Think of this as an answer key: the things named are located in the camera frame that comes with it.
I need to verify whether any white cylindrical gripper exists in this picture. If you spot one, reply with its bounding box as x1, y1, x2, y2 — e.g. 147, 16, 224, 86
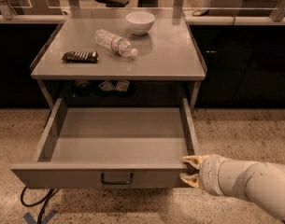
179, 154, 256, 200

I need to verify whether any grey top drawer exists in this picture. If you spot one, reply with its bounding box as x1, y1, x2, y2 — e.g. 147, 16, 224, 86
11, 98, 197, 189

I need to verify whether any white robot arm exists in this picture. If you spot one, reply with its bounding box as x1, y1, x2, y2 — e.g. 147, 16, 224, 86
179, 154, 285, 224

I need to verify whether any small packet in drawer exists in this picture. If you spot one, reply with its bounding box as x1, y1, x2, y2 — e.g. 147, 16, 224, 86
98, 80, 115, 91
115, 80, 130, 92

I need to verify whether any round dark item in drawer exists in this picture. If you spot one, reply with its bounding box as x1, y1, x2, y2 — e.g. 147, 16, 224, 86
74, 80, 91, 90

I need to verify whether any grey metal drawer cabinet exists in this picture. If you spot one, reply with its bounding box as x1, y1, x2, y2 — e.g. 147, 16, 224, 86
32, 8, 207, 106

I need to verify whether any clear plastic water bottle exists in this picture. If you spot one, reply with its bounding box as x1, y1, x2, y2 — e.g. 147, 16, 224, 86
95, 29, 138, 60

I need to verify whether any white ceramic bowl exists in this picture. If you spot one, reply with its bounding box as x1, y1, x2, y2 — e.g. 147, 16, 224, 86
126, 11, 155, 35

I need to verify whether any dark striped snack bar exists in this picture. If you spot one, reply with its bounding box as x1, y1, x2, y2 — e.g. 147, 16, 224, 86
62, 51, 98, 63

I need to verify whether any blue tape floor marker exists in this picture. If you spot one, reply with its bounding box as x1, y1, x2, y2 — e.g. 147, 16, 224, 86
22, 209, 59, 224

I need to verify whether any black chair armrest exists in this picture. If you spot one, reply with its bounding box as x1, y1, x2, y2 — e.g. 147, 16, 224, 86
95, 0, 129, 7

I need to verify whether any black floor cable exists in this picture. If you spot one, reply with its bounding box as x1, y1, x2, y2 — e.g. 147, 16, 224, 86
20, 186, 61, 224

